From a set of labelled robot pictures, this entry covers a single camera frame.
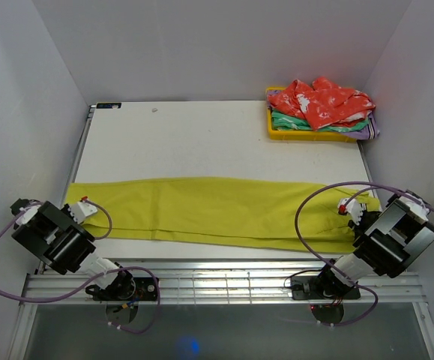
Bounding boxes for yellow-green trousers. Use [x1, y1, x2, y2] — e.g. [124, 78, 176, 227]
[63, 176, 382, 254]

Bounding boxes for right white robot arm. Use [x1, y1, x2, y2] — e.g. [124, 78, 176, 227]
[315, 192, 434, 298]

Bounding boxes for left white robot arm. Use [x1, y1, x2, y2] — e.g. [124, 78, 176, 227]
[10, 197, 136, 301]

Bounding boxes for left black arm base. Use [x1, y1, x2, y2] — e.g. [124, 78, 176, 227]
[85, 276, 158, 302]

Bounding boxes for purple striped garment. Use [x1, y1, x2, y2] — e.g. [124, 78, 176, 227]
[266, 88, 379, 140]

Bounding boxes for yellow plastic tray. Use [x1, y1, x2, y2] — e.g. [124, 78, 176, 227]
[266, 100, 357, 143]

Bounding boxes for red white patterned garment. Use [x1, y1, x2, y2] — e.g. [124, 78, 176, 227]
[267, 76, 376, 131]

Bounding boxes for green folded garment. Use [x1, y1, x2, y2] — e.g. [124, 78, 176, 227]
[271, 111, 370, 134]

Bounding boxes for blue label sticker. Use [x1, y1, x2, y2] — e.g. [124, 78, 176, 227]
[96, 103, 121, 110]

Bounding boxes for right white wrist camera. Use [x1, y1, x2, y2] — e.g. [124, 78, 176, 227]
[337, 198, 367, 225]

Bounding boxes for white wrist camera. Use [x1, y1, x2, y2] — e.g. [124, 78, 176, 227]
[67, 196, 98, 224]
[337, 198, 367, 225]

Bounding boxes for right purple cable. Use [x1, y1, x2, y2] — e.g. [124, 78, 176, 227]
[294, 181, 434, 328]

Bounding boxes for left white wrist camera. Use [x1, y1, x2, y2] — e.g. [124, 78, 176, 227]
[67, 196, 98, 224]

